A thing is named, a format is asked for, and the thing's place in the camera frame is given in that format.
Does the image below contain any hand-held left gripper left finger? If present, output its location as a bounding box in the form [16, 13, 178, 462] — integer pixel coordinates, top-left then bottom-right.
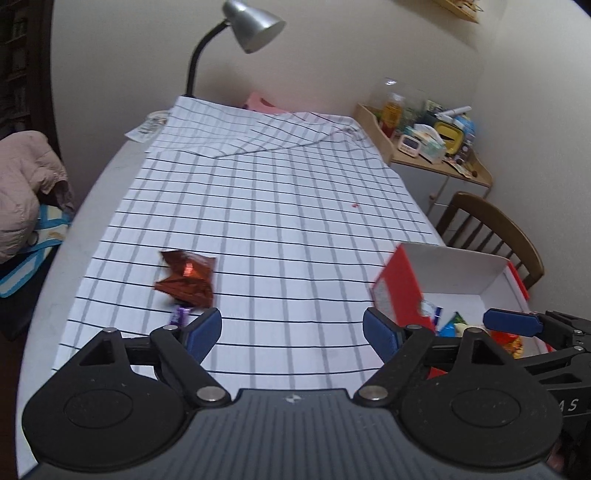
[81, 308, 230, 409]

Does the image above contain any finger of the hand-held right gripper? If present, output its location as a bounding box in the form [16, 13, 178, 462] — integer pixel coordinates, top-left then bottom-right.
[483, 309, 546, 334]

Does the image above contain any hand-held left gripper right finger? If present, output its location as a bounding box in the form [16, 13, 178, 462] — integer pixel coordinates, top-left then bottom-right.
[353, 308, 520, 408]

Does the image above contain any orange chips packet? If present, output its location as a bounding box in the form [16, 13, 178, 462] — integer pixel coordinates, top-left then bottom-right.
[489, 330, 525, 361]

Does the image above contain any red cardboard box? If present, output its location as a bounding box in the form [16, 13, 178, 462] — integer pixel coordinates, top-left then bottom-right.
[372, 242, 532, 380]

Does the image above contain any light blue snack packet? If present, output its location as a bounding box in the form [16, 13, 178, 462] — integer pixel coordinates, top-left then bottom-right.
[418, 300, 444, 324]

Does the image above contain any red foil snack packet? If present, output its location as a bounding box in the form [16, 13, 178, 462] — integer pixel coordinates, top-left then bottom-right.
[154, 249, 218, 308]

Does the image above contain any wooden chair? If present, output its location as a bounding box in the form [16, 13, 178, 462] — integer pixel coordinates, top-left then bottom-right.
[436, 191, 544, 291]

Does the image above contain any checked tablecloth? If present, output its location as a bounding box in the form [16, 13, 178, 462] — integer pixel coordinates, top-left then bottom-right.
[55, 95, 446, 388]

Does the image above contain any white cabinet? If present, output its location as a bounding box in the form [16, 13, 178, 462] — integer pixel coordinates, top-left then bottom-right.
[394, 161, 485, 227]

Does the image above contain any wooden shelf tray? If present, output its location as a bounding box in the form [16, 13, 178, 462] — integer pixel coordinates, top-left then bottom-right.
[355, 102, 494, 188]

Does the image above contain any blue bag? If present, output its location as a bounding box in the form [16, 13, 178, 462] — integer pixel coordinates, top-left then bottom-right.
[0, 203, 72, 298]

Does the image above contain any yellow box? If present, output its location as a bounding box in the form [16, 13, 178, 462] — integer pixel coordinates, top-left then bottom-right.
[434, 121, 465, 158]

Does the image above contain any white tissue pack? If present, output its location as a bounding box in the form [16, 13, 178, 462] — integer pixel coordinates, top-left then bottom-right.
[413, 124, 448, 163]

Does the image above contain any printed paper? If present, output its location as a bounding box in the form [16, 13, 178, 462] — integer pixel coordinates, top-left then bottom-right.
[126, 111, 171, 143]

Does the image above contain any clear plastic bottle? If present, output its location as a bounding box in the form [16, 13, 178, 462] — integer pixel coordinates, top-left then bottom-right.
[369, 78, 409, 134]

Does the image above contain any pink jacket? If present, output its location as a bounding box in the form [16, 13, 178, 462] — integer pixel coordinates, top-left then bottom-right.
[0, 130, 75, 264]

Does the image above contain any pink item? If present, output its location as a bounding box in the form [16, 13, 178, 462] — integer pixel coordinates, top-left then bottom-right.
[242, 91, 289, 114]

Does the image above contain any silver desk lamp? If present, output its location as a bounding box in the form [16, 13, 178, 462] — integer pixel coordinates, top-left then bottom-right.
[185, 0, 286, 99]

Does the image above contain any dark wooden bookshelf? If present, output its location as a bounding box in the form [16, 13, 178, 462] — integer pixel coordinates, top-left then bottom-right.
[0, 0, 56, 139]

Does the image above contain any wooden wall shelf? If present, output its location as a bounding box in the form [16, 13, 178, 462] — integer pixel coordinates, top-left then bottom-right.
[434, 0, 483, 24]

